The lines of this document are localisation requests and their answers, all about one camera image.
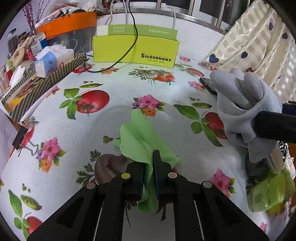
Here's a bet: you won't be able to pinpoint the purple flower branches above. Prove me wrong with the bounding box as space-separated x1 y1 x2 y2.
22 0 51 30

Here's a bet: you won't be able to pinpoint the clear lidded dark container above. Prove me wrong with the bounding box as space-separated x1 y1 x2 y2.
245 142 289 182

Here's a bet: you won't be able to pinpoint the black cable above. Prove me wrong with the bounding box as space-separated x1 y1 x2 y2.
83 0 139 73

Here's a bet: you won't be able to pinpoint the heart pattern curtain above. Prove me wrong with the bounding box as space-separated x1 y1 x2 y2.
201 1 295 103

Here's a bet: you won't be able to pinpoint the striped cardboard tray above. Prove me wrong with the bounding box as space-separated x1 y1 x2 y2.
1 53 86 122

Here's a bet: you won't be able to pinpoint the green Shishangnx box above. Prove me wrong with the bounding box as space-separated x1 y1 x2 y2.
92 24 179 68

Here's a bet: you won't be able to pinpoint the blue white tissue pack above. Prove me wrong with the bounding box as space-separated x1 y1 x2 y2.
34 44 74 78

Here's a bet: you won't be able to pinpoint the black binder clip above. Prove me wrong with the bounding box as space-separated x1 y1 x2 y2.
11 126 40 157

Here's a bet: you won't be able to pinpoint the orange box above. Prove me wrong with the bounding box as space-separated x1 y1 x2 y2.
37 12 97 39

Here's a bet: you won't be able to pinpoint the black smartphone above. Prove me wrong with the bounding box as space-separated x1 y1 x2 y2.
199 77 217 95

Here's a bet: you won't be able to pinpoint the green plastic jar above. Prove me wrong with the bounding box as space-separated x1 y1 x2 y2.
247 168 295 212

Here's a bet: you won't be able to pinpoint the light green cloth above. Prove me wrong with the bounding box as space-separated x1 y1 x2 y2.
114 109 180 213

